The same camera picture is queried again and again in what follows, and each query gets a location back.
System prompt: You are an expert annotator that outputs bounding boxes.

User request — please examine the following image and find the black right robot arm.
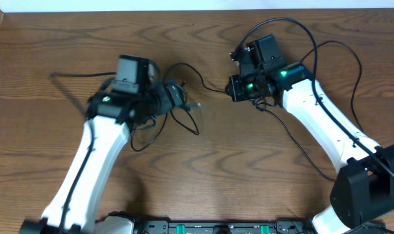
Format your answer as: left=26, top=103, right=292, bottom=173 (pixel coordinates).
left=225, top=35, right=394, bottom=233

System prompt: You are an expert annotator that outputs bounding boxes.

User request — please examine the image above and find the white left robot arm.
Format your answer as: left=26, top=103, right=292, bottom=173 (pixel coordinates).
left=19, top=55, right=187, bottom=233

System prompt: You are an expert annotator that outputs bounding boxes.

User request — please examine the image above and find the right camera cable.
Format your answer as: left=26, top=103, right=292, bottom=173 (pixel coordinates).
left=231, top=17, right=394, bottom=191

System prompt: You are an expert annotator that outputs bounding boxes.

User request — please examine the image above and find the camera cable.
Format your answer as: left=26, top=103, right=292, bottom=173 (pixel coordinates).
left=50, top=71, right=116, bottom=234
left=231, top=17, right=394, bottom=191

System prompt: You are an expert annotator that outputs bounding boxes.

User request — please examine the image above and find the left camera cable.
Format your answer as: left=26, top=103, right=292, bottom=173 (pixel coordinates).
left=50, top=71, right=116, bottom=234

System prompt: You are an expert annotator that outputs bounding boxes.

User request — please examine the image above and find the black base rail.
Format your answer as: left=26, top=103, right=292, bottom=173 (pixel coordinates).
left=94, top=211, right=316, bottom=234

